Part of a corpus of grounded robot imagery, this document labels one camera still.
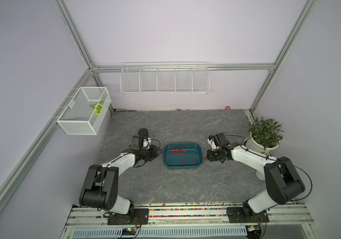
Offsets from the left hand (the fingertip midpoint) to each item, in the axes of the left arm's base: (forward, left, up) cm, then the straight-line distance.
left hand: (162, 153), depth 89 cm
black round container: (+19, +13, -3) cm, 23 cm away
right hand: (-1, -29, -4) cm, 29 cm away
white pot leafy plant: (0, -59, +13) cm, 60 cm away
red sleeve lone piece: (-2, -19, -7) cm, 21 cm away
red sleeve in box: (-3, -13, -6) cm, 15 cm away
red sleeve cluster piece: (+4, -10, -6) cm, 13 cm away
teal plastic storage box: (+1, -13, -6) cm, 14 cm away
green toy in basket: (+19, +34, +23) cm, 45 cm away
